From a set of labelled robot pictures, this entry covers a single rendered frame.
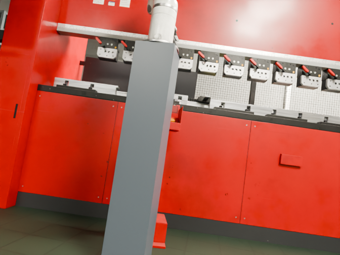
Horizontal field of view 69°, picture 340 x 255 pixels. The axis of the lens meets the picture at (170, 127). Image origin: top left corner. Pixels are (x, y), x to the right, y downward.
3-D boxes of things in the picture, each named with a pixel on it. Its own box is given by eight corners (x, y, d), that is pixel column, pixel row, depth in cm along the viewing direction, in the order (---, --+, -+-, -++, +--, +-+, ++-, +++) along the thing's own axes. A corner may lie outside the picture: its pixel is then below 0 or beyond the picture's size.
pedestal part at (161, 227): (128, 245, 134) (132, 222, 135) (130, 229, 158) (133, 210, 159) (165, 249, 135) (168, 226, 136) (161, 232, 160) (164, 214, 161)
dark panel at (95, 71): (78, 99, 245) (85, 56, 249) (79, 99, 247) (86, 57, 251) (191, 115, 244) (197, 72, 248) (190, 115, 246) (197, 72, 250)
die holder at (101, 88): (52, 88, 192) (54, 77, 193) (55, 90, 198) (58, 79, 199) (116, 97, 192) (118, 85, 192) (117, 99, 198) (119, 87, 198)
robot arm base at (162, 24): (176, 42, 107) (181, 1, 108) (133, 39, 110) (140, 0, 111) (180, 58, 125) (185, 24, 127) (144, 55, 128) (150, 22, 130)
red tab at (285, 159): (280, 163, 173) (281, 154, 174) (279, 163, 175) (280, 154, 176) (301, 166, 173) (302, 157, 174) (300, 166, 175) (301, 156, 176)
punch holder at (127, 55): (121, 59, 193) (125, 39, 194) (123, 63, 201) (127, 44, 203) (140, 62, 193) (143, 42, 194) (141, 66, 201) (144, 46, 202)
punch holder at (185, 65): (172, 67, 192) (175, 46, 194) (172, 70, 201) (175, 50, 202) (192, 69, 192) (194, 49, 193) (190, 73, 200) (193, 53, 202)
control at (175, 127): (146, 125, 147) (151, 95, 148) (146, 127, 162) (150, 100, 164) (179, 130, 149) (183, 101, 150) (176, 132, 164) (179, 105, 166)
